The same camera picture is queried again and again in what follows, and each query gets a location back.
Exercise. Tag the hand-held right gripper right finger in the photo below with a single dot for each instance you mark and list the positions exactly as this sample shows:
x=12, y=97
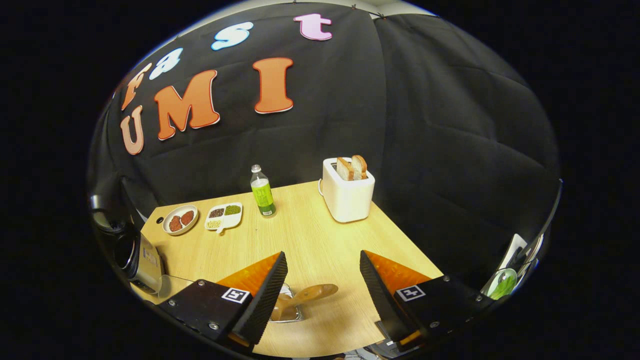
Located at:
x=382, y=305

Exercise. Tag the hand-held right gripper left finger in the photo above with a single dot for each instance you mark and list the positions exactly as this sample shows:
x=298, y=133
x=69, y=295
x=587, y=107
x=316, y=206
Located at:
x=265, y=300

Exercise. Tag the wooden spoon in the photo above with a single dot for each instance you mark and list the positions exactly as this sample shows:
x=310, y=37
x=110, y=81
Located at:
x=315, y=292

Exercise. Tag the black and silver rice cooker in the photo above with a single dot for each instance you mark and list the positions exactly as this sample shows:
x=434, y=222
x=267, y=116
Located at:
x=145, y=260

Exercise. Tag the white divided dish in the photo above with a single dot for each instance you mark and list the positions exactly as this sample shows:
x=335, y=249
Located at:
x=232, y=221

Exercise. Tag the clear glass container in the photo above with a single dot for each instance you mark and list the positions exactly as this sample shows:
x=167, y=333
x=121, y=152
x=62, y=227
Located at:
x=175, y=287

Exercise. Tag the pile of yellow beans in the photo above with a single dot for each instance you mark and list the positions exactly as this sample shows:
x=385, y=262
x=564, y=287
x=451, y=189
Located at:
x=214, y=224

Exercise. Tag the pile of green beans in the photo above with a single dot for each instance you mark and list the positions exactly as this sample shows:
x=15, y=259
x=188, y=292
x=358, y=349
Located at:
x=232, y=210

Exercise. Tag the pile of dark beans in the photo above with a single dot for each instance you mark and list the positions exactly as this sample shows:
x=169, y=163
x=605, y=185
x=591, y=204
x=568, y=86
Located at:
x=216, y=213

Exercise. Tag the green label drink bottle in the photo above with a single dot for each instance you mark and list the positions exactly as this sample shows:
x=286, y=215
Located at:
x=263, y=197

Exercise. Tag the white toaster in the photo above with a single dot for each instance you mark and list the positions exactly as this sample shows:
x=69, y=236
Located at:
x=347, y=200

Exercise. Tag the red meat piece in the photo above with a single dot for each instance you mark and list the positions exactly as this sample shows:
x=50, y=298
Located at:
x=187, y=217
x=175, y=223

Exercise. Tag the green round object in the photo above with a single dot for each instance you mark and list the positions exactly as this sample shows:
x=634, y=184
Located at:
x=504, y=284

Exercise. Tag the round white plate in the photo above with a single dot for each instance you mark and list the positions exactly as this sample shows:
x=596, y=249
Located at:
x=176, y=211

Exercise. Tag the black backdrop cloth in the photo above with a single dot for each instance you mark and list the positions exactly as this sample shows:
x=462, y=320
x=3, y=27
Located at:
x=425, y=150

